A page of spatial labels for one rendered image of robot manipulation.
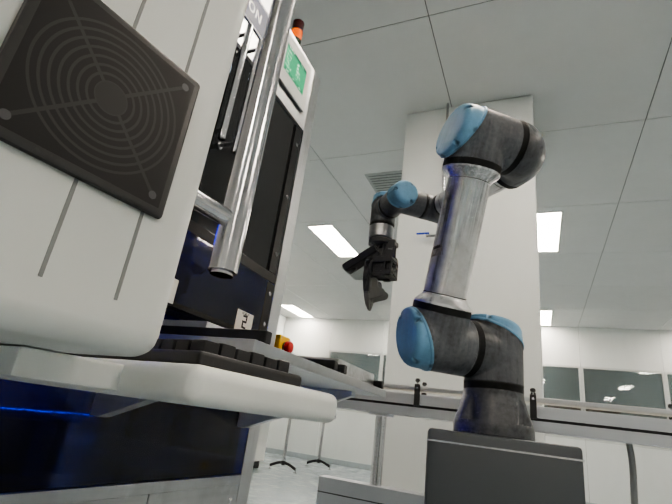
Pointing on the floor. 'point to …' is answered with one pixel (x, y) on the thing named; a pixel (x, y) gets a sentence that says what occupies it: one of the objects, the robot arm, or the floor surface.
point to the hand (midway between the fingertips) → (367, 306)
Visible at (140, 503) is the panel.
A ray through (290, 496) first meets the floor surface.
